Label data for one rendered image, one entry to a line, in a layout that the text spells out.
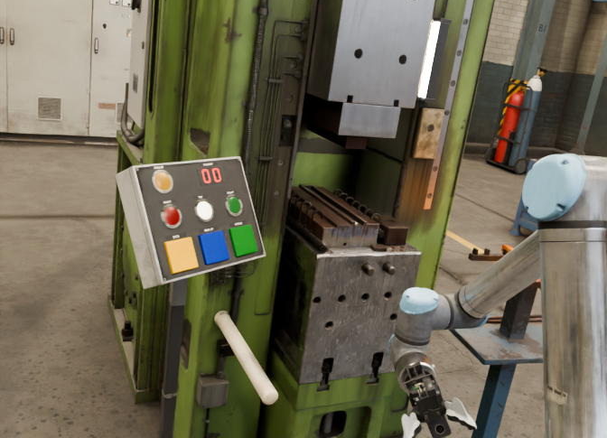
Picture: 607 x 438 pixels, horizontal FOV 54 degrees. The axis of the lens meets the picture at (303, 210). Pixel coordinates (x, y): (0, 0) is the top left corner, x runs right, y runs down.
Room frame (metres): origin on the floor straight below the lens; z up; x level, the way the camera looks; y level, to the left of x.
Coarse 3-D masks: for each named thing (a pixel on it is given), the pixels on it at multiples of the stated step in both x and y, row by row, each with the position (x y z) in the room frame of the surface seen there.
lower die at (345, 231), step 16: (304, 192) 2.09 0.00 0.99; (304, 208) 1.93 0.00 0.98; (320, 208) 1.92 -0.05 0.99; (352, 208) 1.97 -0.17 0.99; (320, 224) 1.77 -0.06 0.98; (336, 224) 1.77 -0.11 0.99; (352, 224) 1.79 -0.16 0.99; (368, 224) 1.81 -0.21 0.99; (336, 240) 1.76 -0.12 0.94; (352, 240) 1.79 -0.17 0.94; (368, 240) 1.82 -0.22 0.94
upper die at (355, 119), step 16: (304, 96) 1.98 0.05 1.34; (304, 112) 1.96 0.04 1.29; (320, 112) 1.86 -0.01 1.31; (336, 112) 1.77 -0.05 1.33; (352, 112) 1.76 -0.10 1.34; (368, 112) 1.78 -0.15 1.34; (384, 112) 1.80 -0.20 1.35; (336, 128) 1.75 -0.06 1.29; (352, 128) 1.76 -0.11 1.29; (368, 128) 1.78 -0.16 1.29; (384, 128) 1.81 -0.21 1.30
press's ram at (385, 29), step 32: (320, 0) 1.85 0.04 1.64; (352, 0) 1.73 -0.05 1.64; (384, 0) 1.78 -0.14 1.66; (416, 0) 1.82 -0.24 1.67; (320, 32) 1.82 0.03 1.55; (352, 32) 1.74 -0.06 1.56; (384, 32) 1.78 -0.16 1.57; (416, 32) 1.83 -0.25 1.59; (320, 64) 1.79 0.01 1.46; (352, 64) 1.75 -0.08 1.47; (384, 64) 1.79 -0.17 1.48; (416, 64) 1.84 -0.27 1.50; (320, 96) 1.76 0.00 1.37; (352, 96) 1.76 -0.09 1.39; (384, 96) 1.80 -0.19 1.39
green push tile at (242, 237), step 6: (234, 228) 1.45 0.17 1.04; (240, 228) 1.46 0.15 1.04; (246, 228) 1.48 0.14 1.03; (234, 234) 1.44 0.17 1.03; (240, 234) 1.45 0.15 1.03; (246, 234) 1.47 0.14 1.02; (252, 234) 1.48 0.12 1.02; (234, 240) 1.43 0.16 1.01; (240, 240) 1.45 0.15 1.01; (246, 240) 1.46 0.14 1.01; (252, 240) 1.47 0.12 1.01; (234, 246) 1.43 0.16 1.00; (240, 246) 1.44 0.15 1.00; (246, 246) 1.45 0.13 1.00; (252, 246) 1.47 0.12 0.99; (234, 252) 1.42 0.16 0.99; (240, 252) 1.43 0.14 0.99; (246, 252) 1.44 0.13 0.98; (252, 252) 1.46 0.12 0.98
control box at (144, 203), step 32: (224, 160) 1.53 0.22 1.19; (128, 192) 1.32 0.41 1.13; (160, 192) 1.34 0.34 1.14; (192, 192) 1.41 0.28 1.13; (224, 192) 1.48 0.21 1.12; (128, 224) 1.32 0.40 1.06; (160, 224) 1.30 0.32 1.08; (192, 224) 1.37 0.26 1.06; (224, 224) 1.44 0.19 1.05; (256, 224) 1.52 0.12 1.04; (160, 256) 1.26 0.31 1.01; (256, 256) 1.47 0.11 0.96
